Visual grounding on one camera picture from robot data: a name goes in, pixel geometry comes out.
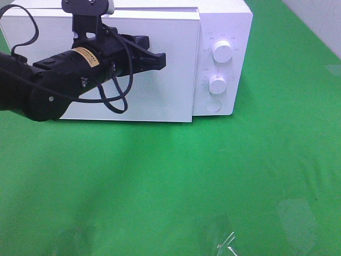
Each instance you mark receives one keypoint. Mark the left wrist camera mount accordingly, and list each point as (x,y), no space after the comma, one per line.
(86,16)

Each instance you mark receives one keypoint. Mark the clear tape patch on table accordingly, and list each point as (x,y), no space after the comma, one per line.
(299,224)

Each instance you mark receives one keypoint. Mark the white microwave knob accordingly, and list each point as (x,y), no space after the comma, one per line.
(217,84)
(222,51)

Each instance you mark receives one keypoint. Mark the round white door button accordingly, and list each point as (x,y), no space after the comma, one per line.
(213,106)

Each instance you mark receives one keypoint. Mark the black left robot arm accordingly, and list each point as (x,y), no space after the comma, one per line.
(44,91)

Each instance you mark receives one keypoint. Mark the white microwave door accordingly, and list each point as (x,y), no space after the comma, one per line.
(131,65)

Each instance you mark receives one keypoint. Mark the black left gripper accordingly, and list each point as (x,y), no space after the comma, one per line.
(116,56)

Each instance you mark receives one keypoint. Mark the white microwave oven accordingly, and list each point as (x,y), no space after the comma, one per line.
(221,66)

